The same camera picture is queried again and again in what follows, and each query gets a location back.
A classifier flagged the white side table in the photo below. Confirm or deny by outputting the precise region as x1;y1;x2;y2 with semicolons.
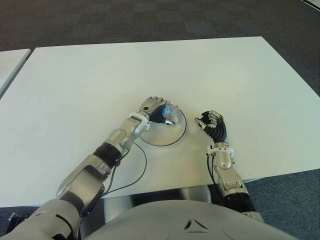
0;48;32;99

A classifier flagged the black equipment silver knob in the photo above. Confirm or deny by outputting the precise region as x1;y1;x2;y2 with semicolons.
6;212;29;227

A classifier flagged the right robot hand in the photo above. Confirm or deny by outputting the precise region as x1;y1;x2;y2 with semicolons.
193;109;229;145

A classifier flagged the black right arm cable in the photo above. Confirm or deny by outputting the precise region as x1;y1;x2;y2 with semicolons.
205;152;219;186

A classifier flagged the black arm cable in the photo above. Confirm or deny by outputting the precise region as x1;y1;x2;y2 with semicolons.
103;141;148;199
205;152;219;186

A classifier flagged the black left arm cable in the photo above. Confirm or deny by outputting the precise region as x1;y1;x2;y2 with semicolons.
103;141;148;199

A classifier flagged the white plate black rim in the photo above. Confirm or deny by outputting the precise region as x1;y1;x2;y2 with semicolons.
138;107;187;147

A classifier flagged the silver robot torso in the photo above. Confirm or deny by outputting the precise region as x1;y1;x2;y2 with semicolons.
79;186;301;240

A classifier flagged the clear water bottle blue cap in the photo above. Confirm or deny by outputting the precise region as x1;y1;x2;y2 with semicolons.
161;104;181;124

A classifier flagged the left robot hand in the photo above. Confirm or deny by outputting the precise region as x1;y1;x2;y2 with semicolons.
138;96;180;126

